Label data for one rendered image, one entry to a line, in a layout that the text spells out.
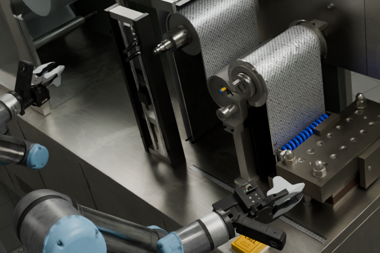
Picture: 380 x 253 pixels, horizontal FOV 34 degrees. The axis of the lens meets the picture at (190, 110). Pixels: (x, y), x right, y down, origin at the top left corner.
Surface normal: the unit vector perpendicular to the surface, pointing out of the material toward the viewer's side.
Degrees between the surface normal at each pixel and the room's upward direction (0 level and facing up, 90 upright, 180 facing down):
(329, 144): 0
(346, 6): 90
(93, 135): 0
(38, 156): 90
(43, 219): 14
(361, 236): 90
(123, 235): 78
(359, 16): 90
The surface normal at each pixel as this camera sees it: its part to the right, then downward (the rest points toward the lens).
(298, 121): 0.66, 0.31
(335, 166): -0.19, -0.81
